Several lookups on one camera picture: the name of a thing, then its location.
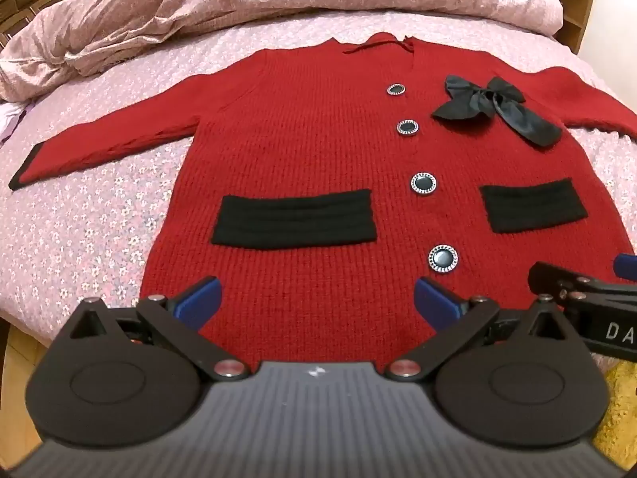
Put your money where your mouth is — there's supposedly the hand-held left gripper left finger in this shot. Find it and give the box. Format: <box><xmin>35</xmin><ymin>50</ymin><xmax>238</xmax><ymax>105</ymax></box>
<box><xmin>67</xmin><ymin>276</ymin><xmax>248</xmax><ymax>379</ymax></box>

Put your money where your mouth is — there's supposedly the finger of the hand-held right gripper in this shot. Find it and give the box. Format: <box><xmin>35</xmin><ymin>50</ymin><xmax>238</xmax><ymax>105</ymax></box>
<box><xmin>614</xmin><ymin>253</ymin><xmax>637</xmax><ymax>280</ymax></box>
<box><xmin>528</xmin><ymin>261</ymin><xmax>637</xmax><ymax>306</ymax></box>

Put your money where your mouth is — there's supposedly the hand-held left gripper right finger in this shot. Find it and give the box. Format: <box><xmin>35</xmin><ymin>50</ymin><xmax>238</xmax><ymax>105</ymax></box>
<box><xmin>385</xmin><ymin>276</ymin><xmax>573</xmax><ymax>379</ymax></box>

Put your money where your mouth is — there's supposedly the red knit cardigan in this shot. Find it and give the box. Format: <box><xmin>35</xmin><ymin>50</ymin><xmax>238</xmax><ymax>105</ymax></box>
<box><xmin>9</xmin><ymin>32</ymin><xmax>637</xmax><ymax>374</ymax></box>

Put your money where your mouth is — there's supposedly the yellow fuzzy rug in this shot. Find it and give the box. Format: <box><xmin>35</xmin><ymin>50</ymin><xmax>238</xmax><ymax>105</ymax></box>
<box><xmin>591</xmin><ymin>358</ymin><xmax>637</xmax><ymax>461</ymax></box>

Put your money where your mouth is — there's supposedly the bed with floral sheet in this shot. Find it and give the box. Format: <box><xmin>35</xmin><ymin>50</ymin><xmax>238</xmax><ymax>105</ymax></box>
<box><xmin>0</xmin><ymin>25</ymin><xmax>637</xmax><ymax>359</ymax></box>

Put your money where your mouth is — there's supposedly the wooden headboard cabinet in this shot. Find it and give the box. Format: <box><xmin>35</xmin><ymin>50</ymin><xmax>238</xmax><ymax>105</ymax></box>
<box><xmin>515</xmin><ymin>0</ymin><xmax>599</xmax><ymax>57</ymax></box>

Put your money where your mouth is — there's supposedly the white lilac cloth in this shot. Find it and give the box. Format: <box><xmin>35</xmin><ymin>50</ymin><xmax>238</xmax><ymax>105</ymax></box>
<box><xmin>0</xmin><ymin>102</ymin><xmax>27</xmax><ymax>146</ymax></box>

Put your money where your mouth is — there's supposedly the pink floral duvet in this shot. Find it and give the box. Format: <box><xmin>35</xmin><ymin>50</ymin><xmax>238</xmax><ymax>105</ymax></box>
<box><xmin>0</xmin><ymin>0</ymin><xmax>568</xmax><ymax>106</ymax></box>

